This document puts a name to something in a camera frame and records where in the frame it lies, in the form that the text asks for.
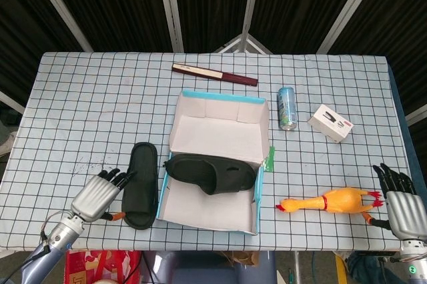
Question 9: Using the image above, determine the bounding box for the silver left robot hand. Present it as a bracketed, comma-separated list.
[71, 167, 137, 223]

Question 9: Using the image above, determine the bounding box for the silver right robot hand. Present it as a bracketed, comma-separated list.
[365, 163, 427, 240]

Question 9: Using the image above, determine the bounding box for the blue drink can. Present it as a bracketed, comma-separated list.
[277, 85, 298, 131]

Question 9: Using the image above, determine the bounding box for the green plastic packet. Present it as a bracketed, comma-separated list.
[262, 145, 276, 173]

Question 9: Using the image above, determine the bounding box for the small white stapler box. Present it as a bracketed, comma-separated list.
[306, 103, 354, 144]

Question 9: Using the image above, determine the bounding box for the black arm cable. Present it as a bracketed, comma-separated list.
[0, 243, 49, 280]

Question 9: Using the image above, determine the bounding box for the grid-patterned tablecloth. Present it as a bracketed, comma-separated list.
[0, 51, 418, 252]

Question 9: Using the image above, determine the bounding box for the white triangular frame brace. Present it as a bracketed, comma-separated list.
[213, 33, 274, 54]

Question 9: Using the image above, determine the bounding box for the blue denim cloth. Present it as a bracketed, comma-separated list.
[346, 252, 404, 284]

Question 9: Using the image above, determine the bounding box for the brown paper bag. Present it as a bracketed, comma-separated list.
[218, 250, 260, 267]

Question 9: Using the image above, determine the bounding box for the thin wrist wire bundle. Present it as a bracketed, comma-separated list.
[40, 210, 73, 235]

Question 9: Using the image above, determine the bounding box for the light blue shoe box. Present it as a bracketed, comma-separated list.
[155, 89, 270, 237]

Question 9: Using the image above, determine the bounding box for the dark red folding fan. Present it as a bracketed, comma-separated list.
[171, 63, 260, 87]

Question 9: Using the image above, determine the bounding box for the red patterned bag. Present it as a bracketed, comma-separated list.
[65, 249, 143, 284]

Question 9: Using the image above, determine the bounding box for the black rubber slipper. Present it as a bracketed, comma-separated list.
[120, 141, 158, 231]
[162, 153, 258, 196]

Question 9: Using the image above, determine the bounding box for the yellow upright object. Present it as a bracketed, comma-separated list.
[335, 253, 348, 284]

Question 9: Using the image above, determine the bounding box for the yellow rubber chicken toy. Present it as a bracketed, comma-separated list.
[275, 187, 381, 220]

